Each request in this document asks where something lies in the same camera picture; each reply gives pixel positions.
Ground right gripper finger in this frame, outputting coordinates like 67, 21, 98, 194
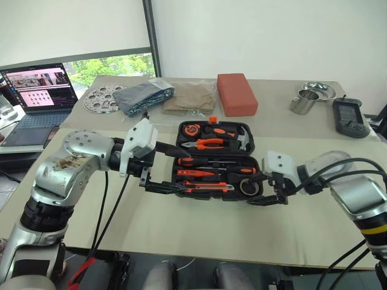
241, 174, 272, 186
247, 193, 288, 208

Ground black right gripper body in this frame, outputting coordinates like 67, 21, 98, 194
267, 171, 296, 199

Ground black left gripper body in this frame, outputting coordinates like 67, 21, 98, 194
128, 154, 154, 187

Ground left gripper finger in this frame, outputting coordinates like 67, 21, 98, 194
154, 141, 195, 160
144, 180, 186, 197

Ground black orange handled screwdriver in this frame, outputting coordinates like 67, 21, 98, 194
195, 166, 258, 176
177, 156, 237, 167

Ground orange tester screwdriver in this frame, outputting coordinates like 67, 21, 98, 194
176, 169, 222, 178

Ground orange black utility knife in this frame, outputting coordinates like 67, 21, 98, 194
182, 180, 236, 193

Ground black plastic tool case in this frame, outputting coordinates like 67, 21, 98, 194
171, 116, 264, 201

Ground orange black tape measure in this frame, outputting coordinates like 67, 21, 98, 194
183, 123, 200, 137

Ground silver claw hammer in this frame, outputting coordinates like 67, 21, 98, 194
234, 126, 253, 152

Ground bagged beige fabric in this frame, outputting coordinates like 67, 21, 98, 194
161, 79, 217, 117

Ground bagged dark blue fabric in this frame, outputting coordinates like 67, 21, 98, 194
112, 79, 176, 117

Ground round perforated metal plate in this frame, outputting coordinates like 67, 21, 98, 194
82, 84, 128, 115

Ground orange red brick block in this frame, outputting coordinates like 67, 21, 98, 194
216, 72, 259, 117

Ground stainless steel cup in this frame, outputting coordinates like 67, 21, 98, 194
290, 88, 317, 115

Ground black block under table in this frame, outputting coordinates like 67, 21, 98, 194
110, 252, 131, 290

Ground black handheld remote controller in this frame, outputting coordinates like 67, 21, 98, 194
332, 96, 371, 140

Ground stainless steel bowl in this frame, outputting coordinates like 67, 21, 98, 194
302, 81, 337, 103

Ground open laptop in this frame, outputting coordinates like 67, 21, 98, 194
0, 62, 79, 148

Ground white rounded object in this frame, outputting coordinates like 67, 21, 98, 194
0, 93, 19, 128

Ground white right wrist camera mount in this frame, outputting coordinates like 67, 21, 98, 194
261, 149, 301, 190

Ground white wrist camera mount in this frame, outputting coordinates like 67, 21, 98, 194
119, 118, 159, 178
261, 149, 301, 190

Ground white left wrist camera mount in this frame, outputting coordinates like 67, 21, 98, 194
119, 118, 159, 178

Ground orange handled pliers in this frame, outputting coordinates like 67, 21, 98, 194
181, 138, 226, 151

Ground thin white wire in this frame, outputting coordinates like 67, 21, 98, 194
177, 256, 197, 270

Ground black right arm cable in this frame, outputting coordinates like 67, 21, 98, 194
297, 156, 387, 290

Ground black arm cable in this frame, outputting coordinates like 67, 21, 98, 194
297, 156, 387, 290
68, 170, 131, 290

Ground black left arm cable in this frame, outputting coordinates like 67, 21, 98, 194
68, 170, 131, 290

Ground dark window frame post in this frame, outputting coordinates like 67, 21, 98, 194
141, 0, 162, 79

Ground black frame stand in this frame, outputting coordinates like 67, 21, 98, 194
366, 104, 387, 143

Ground red tape cable tie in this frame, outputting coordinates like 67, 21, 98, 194
67, 256, 96, 290

